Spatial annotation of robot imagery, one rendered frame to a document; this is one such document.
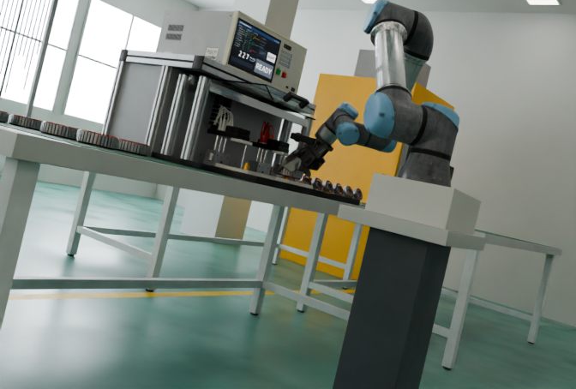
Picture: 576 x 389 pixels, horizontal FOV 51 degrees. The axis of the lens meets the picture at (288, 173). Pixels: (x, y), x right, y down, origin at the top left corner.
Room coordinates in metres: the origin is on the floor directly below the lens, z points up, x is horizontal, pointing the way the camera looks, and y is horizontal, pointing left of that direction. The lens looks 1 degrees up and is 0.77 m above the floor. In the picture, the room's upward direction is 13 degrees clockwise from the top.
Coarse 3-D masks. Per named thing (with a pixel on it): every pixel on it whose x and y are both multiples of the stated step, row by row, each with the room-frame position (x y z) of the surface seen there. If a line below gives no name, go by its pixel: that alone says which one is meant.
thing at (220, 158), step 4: (208, 152) 2.16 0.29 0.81; (212, 152) 2.15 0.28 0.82; (216, 152) 2.14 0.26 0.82; (220, 152) 2.16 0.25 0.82; (208, 156) 2.16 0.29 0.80; (216, 156) 2.15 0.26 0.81; (220, 156) 2.16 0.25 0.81; (224, 156) 2.18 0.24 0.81; (228, 156) 2.20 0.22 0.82; (204, 160) 2.17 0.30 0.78; (212, 160) 2.15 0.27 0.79; (216, 160) 2.15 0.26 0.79; (220, 160) 2.17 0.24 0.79; (224, 160) 2.18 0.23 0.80; (228, 160) 2.20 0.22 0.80; (208, 164) 2.16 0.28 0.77; (212, 164) 2.15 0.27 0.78; (224, 164) 2.19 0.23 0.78
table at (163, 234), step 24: (168, 192) 3.40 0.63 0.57; (336, 192) 4.87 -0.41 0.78; (360, 192) 5.18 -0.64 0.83; (168, 216) 3.40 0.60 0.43; (288, 216) 5.63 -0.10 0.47; (72, 240) 3.86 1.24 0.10; (192, 240) 4.70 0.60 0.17; (216, 240) 4.92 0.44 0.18; (240, 240) 5.16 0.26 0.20; (336, 264) 5.22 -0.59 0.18
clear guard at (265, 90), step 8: (216, 80) 2.08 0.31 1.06; (224, 80) 2.06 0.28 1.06; (232, 88) 2.20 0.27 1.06; (240, 88) 2.16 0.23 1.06; (248, 88) 2.11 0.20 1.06; (256, 88) 2.06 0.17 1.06; (264, 88) 2.02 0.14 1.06; (272, 88) 1.97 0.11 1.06; (256, 96) 2.26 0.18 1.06; (264, 96) 2.21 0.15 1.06; (272, 96) 1.93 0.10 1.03; (280, 96) 1.98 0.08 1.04; (280, 104) 1.94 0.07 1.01; (288, 104) 1.99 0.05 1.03; (296, 104) 2.05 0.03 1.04; (296, 112) 2.01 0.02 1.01; (304, 112) 2.06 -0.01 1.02; (312, 112) 2.12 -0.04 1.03
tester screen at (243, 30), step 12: (240, 24) 2.13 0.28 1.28; (240, 36) 2.14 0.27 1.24; (252, 36) 2.19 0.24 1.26; (264, 36) 2.24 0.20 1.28; (240, 48) 2.15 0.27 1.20; (252, 48) 2.20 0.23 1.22; (264, 48) 2.25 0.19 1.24; (276, 48) 2.31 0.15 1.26; (252, 60) 2.21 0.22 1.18; (264, 60) 2.27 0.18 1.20; (252, 72) 2.23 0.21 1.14
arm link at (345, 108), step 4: (344, 104) 2.15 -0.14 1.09; (348, 104) 2.17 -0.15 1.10; (340, 108) 2.15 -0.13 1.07; (344, 108) 2.14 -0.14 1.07; (348, 108) 2.14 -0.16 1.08; (352, 108) 2.16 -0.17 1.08; (336, 112) 2.16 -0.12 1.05; (340, 112) 2.14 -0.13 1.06; (344, 112) 2.14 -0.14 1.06; (348, 112) 2.14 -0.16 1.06; (352, 112) 2.14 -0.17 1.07; (356, 112) 2.15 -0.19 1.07; (332, 116) 2.17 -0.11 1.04; (336, 116) 2.14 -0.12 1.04; (352, 116) 2.14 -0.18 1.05; (356, 116) 2.15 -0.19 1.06; (328, 120) 2.18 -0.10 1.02; (332, 120) 2.16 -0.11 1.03; (328, 124) 2.17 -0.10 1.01; (332, 124) 2.16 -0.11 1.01; (328, 128) 2.17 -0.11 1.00; (332, 128) 2.16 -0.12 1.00; (332, 132) 2.17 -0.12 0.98
